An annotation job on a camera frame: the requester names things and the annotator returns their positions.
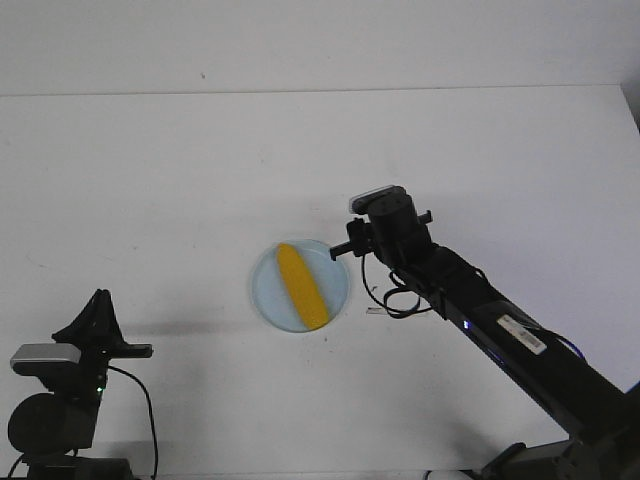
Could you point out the light blue round plate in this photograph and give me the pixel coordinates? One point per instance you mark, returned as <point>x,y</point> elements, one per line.
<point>269,296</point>

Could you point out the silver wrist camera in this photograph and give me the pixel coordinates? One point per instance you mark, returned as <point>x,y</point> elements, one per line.
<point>358,204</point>
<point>45,359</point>

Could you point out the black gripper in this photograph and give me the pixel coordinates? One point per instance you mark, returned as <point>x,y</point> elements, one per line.
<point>84,365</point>
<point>391,229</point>

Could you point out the small white object bottom edge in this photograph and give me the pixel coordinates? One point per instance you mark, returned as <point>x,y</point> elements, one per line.
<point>446,475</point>

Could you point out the yellow corn cob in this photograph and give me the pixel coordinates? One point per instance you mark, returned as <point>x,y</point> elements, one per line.
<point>301,287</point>

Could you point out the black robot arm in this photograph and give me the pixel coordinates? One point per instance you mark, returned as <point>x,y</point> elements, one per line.
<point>50,428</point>
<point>601,421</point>

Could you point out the thin clear tape strip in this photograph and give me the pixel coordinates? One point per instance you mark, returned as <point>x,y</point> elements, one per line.
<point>382,312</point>

